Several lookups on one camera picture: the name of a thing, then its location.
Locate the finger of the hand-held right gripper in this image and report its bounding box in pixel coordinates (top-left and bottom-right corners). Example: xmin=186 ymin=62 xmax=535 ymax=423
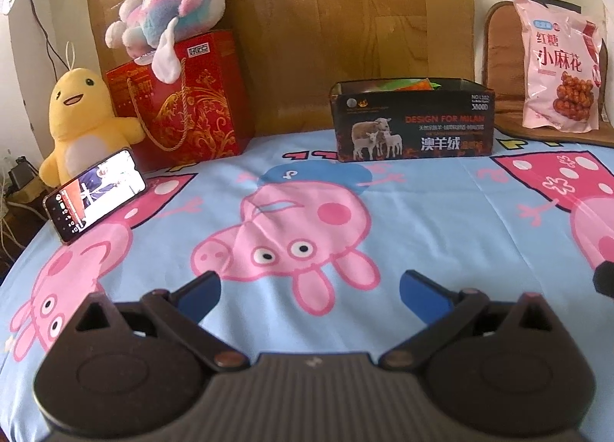
xmin=592 ymin=261 xmax=614 ymax=301

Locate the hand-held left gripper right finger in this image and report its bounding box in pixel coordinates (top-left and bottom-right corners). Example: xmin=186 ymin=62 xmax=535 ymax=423
xmin=380 ymin=270 xmax=560 ymax=370

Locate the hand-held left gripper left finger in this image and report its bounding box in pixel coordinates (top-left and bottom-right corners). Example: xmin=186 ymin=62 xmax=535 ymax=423
xmin=74 ymin=270 xmax=251 ymax=372

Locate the black cardboard box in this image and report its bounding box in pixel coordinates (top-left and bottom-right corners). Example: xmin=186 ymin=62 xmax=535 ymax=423
xmin=328 ymin=78 xmax=496 ymax=162

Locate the printed blue blanket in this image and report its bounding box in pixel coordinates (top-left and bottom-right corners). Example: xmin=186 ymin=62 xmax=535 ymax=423
xmin=0 ymin=128 xmax=614 ymax=442

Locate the smartphone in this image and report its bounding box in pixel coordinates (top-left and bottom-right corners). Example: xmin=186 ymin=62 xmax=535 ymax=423
xmin=43 ymin=148 xmax=147 ymax=245

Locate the red gift bag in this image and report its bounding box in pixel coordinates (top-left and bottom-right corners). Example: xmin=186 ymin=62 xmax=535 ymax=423
xmin=106 ymin=30 xmax=243 ymax=169

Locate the yellow duck plush toy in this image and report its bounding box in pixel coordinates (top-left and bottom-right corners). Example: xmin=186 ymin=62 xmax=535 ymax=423
xmin=38 ymin=67 xmax=145 ymax=188

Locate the black power adapter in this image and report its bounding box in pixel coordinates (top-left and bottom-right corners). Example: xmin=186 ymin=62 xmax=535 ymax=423
xmin=8 ymin=157 xmax=41 ymax=196

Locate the pink snack bag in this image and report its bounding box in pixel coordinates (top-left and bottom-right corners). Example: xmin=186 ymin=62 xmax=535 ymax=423
xmin=513 ymin=0 xmax=606 ymax=132

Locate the brown wooden chair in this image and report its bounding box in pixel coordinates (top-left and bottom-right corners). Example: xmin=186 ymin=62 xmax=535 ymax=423
xmin=482 ymin=1 xmax=614 ymax=148

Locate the black tape strip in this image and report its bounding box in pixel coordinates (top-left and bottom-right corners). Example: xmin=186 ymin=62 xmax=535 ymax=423
xmin=500 ymin=0 xmax=582 ymax=11

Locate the wooden headboard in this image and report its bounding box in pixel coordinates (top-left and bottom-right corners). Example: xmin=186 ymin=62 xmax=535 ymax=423
xmin=86 ymin=0 xmax=485 ymax=145

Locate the pink blue plush toy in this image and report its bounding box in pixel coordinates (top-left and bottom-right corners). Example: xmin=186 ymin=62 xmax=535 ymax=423
xmin=104 ymin=0 xmax=228 ymax=84

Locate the black wall cable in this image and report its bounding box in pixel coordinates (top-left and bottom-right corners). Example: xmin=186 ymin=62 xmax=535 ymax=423
xmin=21 ymin=0 xmax=64 ymax=83

